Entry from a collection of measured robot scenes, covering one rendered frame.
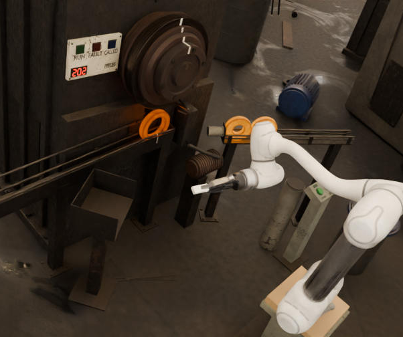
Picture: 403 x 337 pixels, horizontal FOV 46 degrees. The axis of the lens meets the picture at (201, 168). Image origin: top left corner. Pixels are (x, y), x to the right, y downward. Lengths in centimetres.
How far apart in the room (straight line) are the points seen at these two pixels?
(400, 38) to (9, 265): 357
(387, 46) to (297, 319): 312
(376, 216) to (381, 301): 160
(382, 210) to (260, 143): 62
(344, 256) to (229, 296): 110
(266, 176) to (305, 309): 56
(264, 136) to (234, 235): 121
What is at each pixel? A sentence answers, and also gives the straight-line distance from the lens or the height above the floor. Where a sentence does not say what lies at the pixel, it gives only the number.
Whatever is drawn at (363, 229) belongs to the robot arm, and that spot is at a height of 116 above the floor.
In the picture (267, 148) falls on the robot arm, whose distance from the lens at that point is 202.
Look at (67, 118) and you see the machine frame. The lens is 225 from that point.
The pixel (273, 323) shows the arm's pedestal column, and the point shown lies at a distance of 250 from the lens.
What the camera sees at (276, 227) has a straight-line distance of 297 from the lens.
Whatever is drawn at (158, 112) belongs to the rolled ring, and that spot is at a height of 84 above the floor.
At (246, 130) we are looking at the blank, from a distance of 275.
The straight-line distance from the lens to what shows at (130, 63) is 218.
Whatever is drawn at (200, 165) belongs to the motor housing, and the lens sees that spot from 270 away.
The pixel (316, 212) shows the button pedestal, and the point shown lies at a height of 45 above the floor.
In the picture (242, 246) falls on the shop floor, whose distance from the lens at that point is 306.
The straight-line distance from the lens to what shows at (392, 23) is 464.
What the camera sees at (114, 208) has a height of 60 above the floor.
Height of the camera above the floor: 213
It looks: 37 degrees down
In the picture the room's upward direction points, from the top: 16 degrees clockwise
